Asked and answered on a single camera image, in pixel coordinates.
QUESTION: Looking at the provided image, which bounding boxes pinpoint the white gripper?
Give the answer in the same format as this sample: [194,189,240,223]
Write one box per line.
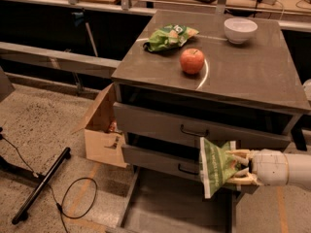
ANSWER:
[227,150,289,186]

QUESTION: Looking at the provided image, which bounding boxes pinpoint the green jalapeno chip bag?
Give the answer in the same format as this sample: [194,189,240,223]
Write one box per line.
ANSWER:
[199,137,241,199]

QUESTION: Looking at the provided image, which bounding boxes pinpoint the grey top drawer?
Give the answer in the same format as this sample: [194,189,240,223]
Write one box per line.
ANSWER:
[113,102,291,150]

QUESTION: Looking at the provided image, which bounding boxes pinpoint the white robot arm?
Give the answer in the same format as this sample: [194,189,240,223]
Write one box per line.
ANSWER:
[227,150,311,190]

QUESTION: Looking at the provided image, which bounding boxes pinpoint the grey drawer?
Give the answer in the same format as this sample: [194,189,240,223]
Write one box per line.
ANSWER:
[113,102,291,150]
[119,167,241,233]
[122,145,244,190]

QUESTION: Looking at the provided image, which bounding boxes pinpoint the grey metal drawer cabinet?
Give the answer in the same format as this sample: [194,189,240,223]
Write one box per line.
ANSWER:
[111,9,311,196]

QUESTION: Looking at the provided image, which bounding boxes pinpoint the brown cardboard box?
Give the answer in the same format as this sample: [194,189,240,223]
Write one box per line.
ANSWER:
[72,84,127,168]

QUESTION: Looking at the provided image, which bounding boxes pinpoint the black stand leg bar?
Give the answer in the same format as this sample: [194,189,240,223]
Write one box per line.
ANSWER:
[12,148,71,225]

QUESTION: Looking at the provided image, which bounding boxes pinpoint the red apple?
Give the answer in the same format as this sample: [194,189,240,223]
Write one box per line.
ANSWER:
[180,49,205,75]

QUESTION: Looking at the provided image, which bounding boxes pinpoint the light green snack bag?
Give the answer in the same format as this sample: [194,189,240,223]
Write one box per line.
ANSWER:
[143,24,199,52]

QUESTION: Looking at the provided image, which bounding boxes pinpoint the grey metal rail beam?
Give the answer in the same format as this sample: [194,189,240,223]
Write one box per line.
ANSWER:
[0,42,120,79]

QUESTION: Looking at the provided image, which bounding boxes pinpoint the grey bottom drawer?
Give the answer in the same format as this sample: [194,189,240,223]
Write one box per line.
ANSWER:
[119,167,241,233]

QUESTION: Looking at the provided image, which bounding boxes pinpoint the grey middle drawer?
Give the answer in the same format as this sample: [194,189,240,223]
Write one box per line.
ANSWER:
[122,145,244,190]

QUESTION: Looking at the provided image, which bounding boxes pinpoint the black floor cable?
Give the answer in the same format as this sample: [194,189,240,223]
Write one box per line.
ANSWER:
[0,126,98,233]

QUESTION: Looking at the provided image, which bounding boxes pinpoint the white ceramic bowl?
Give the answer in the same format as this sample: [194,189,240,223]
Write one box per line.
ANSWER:
[224,17,258,44]

